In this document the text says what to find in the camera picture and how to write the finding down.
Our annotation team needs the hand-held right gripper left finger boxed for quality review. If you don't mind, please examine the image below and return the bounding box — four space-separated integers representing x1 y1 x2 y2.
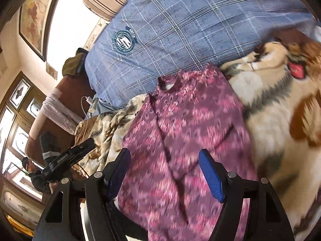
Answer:
33 148 132 241

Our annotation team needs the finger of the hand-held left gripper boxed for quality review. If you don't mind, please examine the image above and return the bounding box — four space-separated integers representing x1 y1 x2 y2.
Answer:
66 152 88 166
71 142 97 155

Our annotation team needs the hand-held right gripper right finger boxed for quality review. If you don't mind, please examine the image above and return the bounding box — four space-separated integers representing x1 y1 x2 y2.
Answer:
198 149 295 241

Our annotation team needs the pink floral shirt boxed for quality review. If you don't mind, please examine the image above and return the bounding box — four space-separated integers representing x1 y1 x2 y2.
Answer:
117 64 259 241

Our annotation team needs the brown armchair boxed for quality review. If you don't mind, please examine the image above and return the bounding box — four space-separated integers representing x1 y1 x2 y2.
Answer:
26 75 97 172

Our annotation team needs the pale pink cloth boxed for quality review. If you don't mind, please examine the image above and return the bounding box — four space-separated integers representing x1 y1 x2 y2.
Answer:
41 93 85 134

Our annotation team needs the light blue cloth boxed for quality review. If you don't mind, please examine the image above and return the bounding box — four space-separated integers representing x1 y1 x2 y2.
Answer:
85 95 119 119

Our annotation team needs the wooden glass-door cabinet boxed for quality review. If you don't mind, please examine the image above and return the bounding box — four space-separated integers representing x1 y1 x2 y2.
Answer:
0 71 49 233

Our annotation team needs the beige leaf-print blanket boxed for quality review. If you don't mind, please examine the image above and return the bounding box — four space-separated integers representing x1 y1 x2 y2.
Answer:
74 28 321 241

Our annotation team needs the olive green cloth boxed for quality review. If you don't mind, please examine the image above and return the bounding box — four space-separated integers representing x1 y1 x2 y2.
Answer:
62 48 89 77

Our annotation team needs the blue plaid duvet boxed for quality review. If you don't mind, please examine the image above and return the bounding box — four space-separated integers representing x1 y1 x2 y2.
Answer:
84 0 317 109

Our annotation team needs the white charger with cable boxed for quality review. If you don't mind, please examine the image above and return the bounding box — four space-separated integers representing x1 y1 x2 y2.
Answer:
80 95 96 119

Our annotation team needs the small framed wall picture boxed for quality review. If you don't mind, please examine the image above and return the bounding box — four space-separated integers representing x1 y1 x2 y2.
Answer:
46 61 58 80

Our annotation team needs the large framed wall picture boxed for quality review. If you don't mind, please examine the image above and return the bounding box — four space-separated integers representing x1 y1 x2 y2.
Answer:
19 0 63 62

